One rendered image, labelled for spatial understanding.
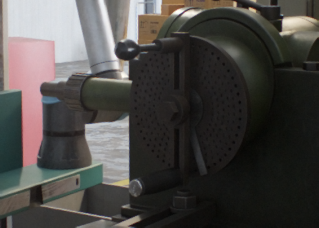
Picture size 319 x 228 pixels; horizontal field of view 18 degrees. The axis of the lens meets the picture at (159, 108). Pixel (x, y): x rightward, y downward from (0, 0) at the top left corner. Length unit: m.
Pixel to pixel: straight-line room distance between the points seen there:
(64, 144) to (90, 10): 0.38
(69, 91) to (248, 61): 0.28
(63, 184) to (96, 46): 0.37
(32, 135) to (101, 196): 1.99
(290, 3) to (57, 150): 1.17
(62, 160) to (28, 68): 3.02
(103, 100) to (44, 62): 4.35
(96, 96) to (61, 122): 1.29
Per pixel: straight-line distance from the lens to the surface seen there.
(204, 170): 1.32
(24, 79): 5.73
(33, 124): 5.78
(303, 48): 1.40
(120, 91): 1.42
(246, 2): 1.44
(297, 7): 1.71
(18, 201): 2.51
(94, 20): 2.61
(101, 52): 2.59
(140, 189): 1.25
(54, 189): 2.64
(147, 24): 10.22
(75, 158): 2.75
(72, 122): 2.74
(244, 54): 1.34
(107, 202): 3.83
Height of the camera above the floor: 1.36
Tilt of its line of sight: 8 degrees down
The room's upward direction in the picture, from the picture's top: straight up
